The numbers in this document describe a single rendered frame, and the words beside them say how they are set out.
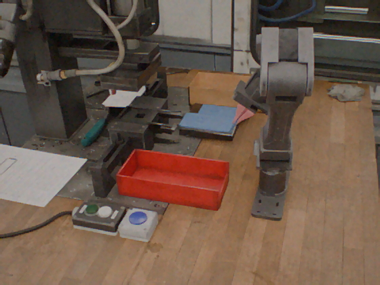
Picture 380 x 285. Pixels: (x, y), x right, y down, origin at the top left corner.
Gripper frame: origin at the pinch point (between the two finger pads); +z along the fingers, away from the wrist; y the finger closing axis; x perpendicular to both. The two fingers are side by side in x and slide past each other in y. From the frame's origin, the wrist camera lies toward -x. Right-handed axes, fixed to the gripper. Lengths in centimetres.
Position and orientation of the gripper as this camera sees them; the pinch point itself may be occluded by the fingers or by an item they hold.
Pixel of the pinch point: (235, 121)
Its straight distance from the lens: 119.2
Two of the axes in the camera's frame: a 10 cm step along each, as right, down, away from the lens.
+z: -4.7, 6.7, 5.7
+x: -2.8, 5.0, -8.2
